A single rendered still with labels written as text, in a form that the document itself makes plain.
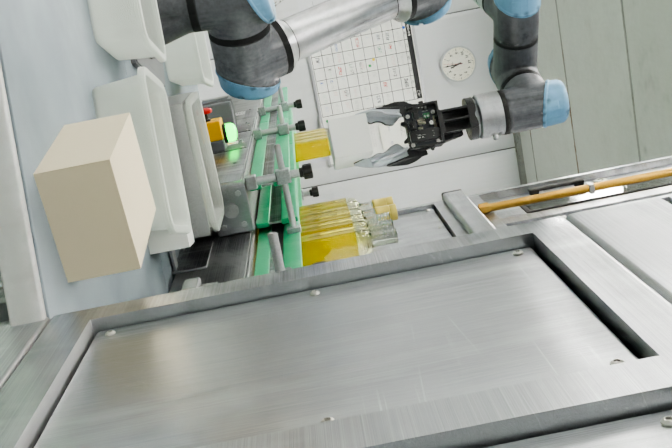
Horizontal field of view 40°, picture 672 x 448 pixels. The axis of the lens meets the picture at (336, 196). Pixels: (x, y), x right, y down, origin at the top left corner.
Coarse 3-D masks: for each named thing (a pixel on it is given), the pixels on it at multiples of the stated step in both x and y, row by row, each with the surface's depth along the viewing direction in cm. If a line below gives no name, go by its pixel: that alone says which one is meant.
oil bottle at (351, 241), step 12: (348, 228) 174; (360, 228) 173; (312, 240) 171; (324, 240) 170; (336, 240) 171; (348, 240) 171; (360, 240) 171; (372, 240) 172; (312, 252) 171; (324, 252) 171; (336, 252) 171; (348, 252) 171; (360, 252) 171
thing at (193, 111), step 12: (192, 96) 154; (192, 108) 163; (192, 120) 148; (204, 120) 164; (192, 132) 148; (204, 132) 164; (192, 144) 149; (204, 144) 165; (204, 156) 165; (204, 168) 150; (204, 180) 150; (216, 180) 166; (204, 192) 150; (216, 192) 167; (204, 204) 152; (216, 204) 167; (216, 216) 160; (216, 228) 152
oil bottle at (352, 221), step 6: (324, 222) 181; (330, 222) 180; (336, 222) 179; (342, 222) 178; (348, 222) 177; (354, 222) 177; (360, 222) 177; (306, 228) 179; (312, 228) 178; (318, 228) 177; (324, 228) 176; (330, 228) 176; (336, 228) 176; (306, 234) 176
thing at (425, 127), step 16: (416, 112) 150; (432, 112) 151; (448, 112) 152; (464, 112) 152; (416, 128) 150; (432, 128) 150; (448, 128) 152; (464, 128) 151; (416, 144) 151; (432, 144) 150
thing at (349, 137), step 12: (336, 120) 145; (348, 120) 145; (360, 120) 145; (336, 132) 145; (348, 132) 145; (360, 132) 145; (336, 144) 145; (348, 144) 145; (360, 144) 145; (336, 156) 144; (348, 156) 146; (360, 156) 150; (336, 168) 165
